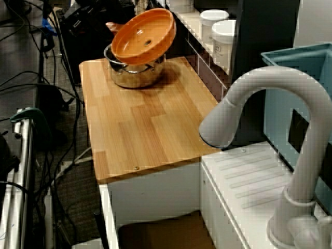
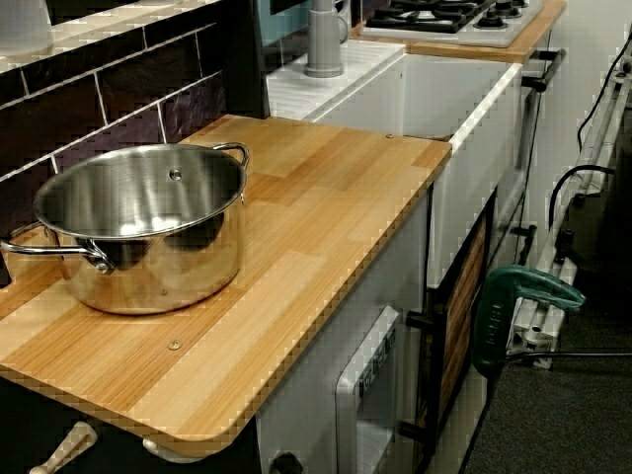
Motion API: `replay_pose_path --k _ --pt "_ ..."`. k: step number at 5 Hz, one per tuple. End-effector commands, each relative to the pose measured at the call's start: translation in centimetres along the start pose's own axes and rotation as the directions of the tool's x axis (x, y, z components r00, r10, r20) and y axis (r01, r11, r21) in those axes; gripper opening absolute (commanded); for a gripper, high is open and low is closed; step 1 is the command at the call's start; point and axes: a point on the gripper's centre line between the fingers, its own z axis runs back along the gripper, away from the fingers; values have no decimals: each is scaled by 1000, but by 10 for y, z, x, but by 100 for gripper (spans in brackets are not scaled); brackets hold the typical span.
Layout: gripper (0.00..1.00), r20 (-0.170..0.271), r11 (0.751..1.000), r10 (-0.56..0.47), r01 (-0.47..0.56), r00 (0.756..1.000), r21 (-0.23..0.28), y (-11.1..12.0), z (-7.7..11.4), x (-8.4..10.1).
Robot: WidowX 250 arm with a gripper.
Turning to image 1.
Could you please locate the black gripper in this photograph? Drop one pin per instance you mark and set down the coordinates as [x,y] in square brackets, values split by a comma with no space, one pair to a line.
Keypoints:
[98,24]

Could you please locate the orange plastic toy pan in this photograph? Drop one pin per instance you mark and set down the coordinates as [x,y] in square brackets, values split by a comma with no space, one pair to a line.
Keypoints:
[135,46]

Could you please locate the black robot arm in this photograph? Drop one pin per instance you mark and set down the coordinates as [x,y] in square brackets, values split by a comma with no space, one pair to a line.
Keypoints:
[75,31]

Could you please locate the blue plastic piece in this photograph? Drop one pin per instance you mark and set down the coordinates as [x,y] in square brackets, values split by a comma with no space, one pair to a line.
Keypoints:
[49,26]

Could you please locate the stainless steel pot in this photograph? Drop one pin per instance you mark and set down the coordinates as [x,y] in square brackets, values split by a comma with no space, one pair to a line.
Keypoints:
[137,77]

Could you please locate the green clamp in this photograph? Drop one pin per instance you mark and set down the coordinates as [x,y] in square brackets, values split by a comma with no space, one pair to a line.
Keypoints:
[28,112]

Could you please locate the white lidded spice jar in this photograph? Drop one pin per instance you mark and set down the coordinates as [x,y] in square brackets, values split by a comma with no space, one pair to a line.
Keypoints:
[223,39]
[211,20]

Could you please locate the dark tiled backsplash shelf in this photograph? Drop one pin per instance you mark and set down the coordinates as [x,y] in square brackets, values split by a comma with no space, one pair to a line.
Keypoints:
[205,67]

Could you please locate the brass countertop screw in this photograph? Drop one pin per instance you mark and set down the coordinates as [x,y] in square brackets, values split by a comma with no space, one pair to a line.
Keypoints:
[136,167]

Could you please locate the black bulky device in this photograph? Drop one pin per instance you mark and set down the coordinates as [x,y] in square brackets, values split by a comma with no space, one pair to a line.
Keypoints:
[7,155]

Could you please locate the dark grey upright panel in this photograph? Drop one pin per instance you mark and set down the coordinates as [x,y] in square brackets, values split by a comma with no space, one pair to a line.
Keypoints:
[267,33]

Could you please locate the teal plastic bin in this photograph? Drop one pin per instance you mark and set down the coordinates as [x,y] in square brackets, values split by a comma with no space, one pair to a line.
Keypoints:
[285,109]

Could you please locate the grey toy faucet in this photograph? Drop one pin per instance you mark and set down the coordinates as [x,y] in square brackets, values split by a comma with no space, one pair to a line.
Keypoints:
[306,168]

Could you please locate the aluminium frame rail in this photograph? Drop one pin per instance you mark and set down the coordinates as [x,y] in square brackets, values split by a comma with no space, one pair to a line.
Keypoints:
[23,168]

